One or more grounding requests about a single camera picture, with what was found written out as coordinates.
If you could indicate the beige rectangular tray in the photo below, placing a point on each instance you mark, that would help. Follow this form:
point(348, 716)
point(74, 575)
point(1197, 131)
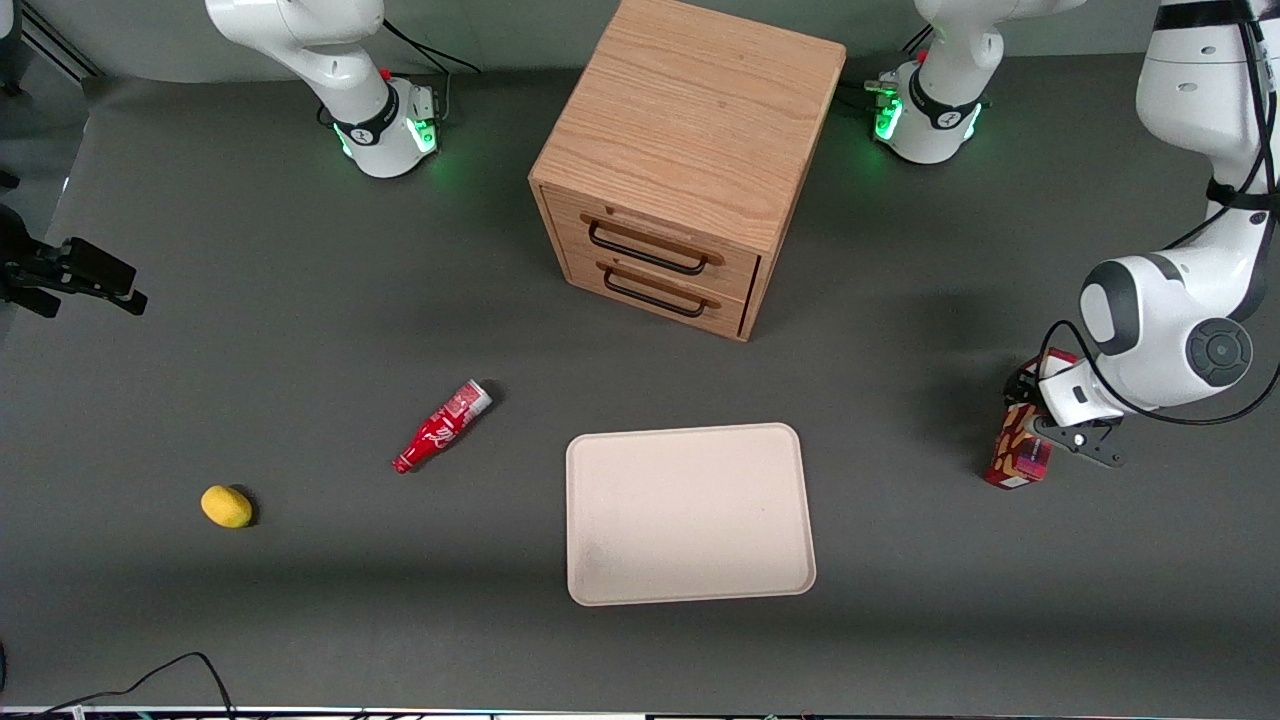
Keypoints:
point(688, 512)

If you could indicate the red cookie box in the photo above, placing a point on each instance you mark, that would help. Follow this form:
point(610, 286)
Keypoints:
point(1015, 458)

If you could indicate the wooden drawer cabinet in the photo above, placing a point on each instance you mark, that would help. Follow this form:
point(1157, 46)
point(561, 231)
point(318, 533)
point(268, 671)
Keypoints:
point(690, 110)

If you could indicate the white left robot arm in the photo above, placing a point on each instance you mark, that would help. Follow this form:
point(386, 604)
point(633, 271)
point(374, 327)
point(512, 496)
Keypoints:
point(1190, 300)

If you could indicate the yellow lemon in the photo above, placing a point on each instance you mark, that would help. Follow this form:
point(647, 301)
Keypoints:
point(226, 506)

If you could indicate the red cola bottle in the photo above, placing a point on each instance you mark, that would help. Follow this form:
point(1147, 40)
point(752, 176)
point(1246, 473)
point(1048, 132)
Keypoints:
point(440, 428)

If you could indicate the aluminium frame rail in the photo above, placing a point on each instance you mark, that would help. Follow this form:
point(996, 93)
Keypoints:
point(60, 45)

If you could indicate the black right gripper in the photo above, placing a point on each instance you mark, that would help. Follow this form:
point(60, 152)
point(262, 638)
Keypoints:
point(40, 270)

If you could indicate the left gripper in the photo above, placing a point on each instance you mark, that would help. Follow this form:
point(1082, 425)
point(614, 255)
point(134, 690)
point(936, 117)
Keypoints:
point(1026, 391)

